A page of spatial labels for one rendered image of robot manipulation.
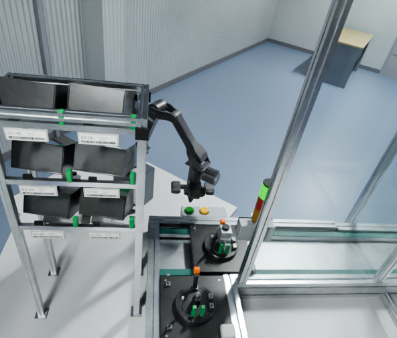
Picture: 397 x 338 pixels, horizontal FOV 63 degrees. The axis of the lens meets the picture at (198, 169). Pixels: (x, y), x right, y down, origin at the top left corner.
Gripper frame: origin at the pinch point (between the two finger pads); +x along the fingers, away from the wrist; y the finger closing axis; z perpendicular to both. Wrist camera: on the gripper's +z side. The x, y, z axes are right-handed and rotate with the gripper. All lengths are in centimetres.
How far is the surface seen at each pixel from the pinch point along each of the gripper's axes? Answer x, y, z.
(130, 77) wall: 73, -46, -299
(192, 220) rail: 9.5, 1.7, 5.5
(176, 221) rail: 9.1, -5.7, 7.0
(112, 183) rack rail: -42, -29, 43
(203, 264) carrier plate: 7.7, 3.6, 30.2
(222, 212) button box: 8.9, 15.9, 0.8
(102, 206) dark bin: -28, -32, 37
